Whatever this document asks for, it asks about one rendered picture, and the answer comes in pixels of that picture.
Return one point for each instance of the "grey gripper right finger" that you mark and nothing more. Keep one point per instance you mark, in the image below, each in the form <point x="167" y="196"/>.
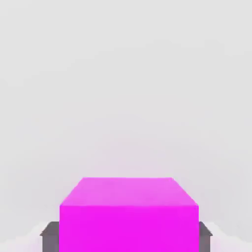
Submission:
<point x="204" y="238"/>

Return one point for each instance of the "small magenta cube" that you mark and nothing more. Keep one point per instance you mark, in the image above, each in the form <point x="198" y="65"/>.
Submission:
<point x="129" y="222"/>

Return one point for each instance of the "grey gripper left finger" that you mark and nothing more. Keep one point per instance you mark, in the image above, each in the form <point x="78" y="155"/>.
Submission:
<point x="50" y="237"/>

